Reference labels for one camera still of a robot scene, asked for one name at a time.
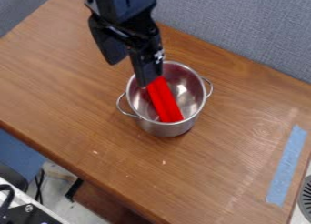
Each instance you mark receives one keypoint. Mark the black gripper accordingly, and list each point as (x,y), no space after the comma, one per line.
(124,31)

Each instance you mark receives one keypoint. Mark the silver metal pot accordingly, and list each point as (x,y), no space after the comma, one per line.
(191,90)

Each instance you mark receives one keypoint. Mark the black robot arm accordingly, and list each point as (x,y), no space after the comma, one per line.
(124,31)

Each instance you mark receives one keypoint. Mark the red rectangular block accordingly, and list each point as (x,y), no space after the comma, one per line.
(163,101)

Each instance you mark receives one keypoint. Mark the blue tape strip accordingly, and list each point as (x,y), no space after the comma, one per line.
(280,182)

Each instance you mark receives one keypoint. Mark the grey fan grille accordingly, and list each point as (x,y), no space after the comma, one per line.
(305,198)

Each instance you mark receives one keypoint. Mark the black device with handle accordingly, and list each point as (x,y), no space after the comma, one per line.
(24,214)

